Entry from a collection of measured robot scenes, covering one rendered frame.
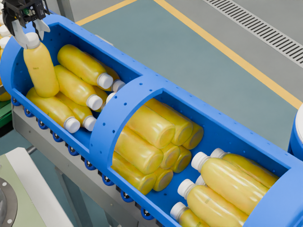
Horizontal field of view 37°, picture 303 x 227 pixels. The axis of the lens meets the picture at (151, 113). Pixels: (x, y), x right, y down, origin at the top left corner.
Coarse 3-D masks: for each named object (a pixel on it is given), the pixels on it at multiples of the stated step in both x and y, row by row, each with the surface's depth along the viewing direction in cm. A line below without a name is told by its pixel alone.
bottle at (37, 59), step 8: (32, 48) 115; (40, 48) 116; (24, 56) 117; (32, 56) 116; (40, 56) 116; (48, 56) 119; (32, 64) 117; (40, 64) 117; (48, 64) 119; (32, 72) 119; (40, 72) 119; (48, 72) 121; (32, 80) 122; (40, 80) 121; (48, 80) 122; (56, 80) 125; (40, 88) 124; (48, 88) 124; (56, 88) 126; (40, 96) 126; (48, 96) 126
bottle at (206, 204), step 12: (192, 192) 95; (204, 192) 94; (192, 204) 95; (204, 204) 93; (216, 204) 92; (228, 204) 92; (204, 216) 93; (216, 216) 91; (228, 216) 90; (240, 216) 90
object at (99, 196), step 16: (16, 128) 151; (32, 128) 143; (32, 144) 147; (48, 144) 139; (64, 160) 135; (80, 176) 131; (96, 192) 127; (112, 208) 124; (128, 224) 121; (160, 224) 113
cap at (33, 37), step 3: (27, 33) 116; (30, 33) 116; (33, 33) 115; (36, 33) 115; (27, 36) 115; (30, 36) 115; (33, 36) 115; (36, 36) 114; (30, 39) 114; (33, 39) 114; (36, 39) 114; (30, 42) 114; (33, 42) 114; (36, 42) 115; (27, 45) 115; (30, 45) 114; (33, 45) 115
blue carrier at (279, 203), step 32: (64, 32) 135; (0, 64) 125; (128, 64) 110; (128, 96) 101; (160, 96) 124; (192, 96) 104; (96, 128) 102; (224, 128) 94; (96, 160) 105; (256, 160) 107; (288, 160) 88; (128, 192) 102; (160, 192) 115; (288, 192) 81; (256, 224) 80; (288, 224) 78
